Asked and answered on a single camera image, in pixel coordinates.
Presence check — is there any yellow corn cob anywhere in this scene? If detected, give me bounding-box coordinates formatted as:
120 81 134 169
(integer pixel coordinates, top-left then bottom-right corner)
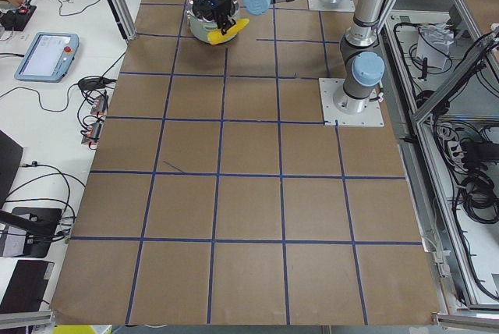
207 18 250 45

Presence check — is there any black cable coil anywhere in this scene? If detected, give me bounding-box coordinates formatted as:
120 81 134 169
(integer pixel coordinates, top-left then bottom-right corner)
454 173 499 226

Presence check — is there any pale green cooking pot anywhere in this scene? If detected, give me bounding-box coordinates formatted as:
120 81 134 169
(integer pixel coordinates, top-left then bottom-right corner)
186 0 239 44

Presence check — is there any near blue teach pendant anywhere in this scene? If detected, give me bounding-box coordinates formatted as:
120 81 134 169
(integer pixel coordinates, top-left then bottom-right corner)
14 32 80 83

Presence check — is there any crumpled white paper bag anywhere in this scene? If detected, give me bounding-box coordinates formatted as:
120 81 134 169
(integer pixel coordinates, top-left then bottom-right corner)
416 23 454 69

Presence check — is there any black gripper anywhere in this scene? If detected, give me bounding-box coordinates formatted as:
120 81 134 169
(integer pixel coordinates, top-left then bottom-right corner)
193 0 235 35

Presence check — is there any brown paper table cover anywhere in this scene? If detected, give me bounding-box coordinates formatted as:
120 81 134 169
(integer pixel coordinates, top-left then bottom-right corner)
51 0 439 325

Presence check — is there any black monitor stand base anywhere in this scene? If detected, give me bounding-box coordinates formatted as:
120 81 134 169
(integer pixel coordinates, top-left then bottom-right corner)
1 207 62 258

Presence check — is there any glass pot lid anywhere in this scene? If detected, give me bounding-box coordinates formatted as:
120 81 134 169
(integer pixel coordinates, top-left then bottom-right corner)
186 0 241 23

